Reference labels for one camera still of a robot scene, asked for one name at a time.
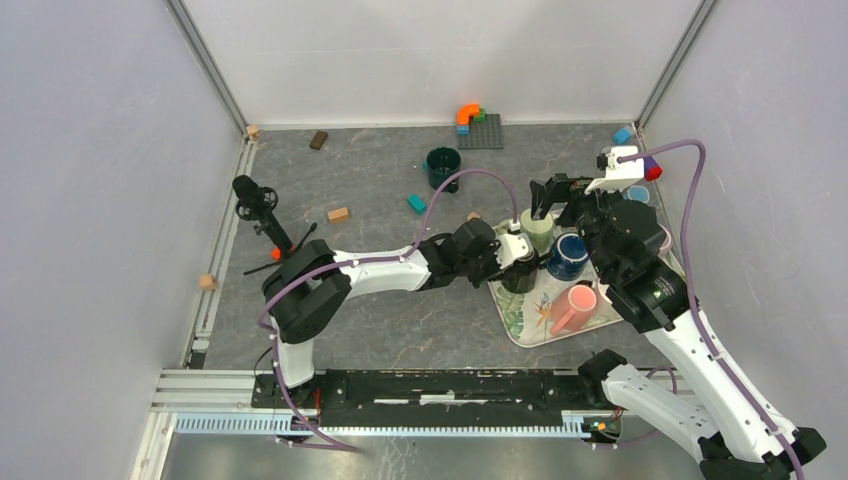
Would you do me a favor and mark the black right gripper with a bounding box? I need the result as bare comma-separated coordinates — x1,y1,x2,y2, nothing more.
531,171,627,278

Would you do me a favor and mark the black octagonal mug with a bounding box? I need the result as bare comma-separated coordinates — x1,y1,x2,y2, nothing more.
501,253,539,294

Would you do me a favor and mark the dark green mug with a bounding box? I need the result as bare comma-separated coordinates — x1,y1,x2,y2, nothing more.
424,146,462,190

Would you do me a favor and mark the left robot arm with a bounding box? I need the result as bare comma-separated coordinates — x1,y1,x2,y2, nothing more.
259,218,535,408

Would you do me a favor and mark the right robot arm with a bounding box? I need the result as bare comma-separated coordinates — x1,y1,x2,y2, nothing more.
530,174,827,479

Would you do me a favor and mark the light green mug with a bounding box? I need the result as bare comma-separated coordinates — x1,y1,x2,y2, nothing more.
519,209,555,255

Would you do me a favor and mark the dark blue mug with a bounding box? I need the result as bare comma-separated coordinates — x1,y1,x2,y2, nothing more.
546,232,589,281

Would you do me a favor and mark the pink mug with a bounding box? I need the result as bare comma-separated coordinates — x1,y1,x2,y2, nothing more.
549,284,598,336

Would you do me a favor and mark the light blue mug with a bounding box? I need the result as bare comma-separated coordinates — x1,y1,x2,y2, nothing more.
623,185,651,204

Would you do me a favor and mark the floral white tray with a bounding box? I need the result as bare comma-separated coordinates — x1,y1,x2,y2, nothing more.
486,205,690,349

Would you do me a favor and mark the grey lego baseplate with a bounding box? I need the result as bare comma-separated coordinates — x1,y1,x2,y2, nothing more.
457,114,504,150

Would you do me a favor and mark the light blue block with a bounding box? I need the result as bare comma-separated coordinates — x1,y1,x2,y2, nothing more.
612,125,636,145

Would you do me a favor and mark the purple and red block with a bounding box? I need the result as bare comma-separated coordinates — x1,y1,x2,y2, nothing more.
643,156,663,182

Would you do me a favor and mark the teal rectangular block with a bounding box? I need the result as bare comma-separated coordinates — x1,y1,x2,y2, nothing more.
407,194,428,215

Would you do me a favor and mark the orange curved lego brick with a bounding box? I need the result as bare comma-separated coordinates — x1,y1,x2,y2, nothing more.
456,103,482,125

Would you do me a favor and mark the orange wooden block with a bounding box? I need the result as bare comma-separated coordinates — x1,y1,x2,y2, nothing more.
327,207,351,224

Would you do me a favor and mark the brown block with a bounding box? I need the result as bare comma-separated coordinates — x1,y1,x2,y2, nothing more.
309,130,329,151

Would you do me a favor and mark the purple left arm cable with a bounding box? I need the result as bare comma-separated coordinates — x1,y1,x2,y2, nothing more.
255,167,521,454

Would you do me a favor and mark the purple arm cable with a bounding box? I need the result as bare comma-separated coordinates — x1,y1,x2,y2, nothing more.
612,139,806,480
255,167,521,454

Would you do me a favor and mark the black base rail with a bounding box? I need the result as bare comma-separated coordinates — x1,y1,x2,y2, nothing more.
251,369,622,428

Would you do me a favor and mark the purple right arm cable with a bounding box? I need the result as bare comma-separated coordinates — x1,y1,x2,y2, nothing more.
612,139,806,480

